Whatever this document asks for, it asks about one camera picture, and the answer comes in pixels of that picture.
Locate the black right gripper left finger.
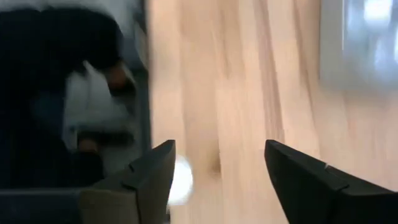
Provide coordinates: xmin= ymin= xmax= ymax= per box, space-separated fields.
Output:
xmin=0 ymin=139 xmax=177 ymax=224

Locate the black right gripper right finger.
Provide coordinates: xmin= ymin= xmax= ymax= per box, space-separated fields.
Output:
xmin=264 ymin=139 xmax=398 ymax=224

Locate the black aluminium rail frame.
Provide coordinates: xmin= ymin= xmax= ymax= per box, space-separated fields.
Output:
xmin=133 ymin=18 xmax=153 ymax=156

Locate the person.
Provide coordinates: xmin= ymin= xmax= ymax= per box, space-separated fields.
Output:
xmin=0 ymin=6 xmax=139 ymax=189

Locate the white pill bottle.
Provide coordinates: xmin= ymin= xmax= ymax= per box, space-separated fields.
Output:
xmin=167 ymin=154 xmax=194 ymax=207

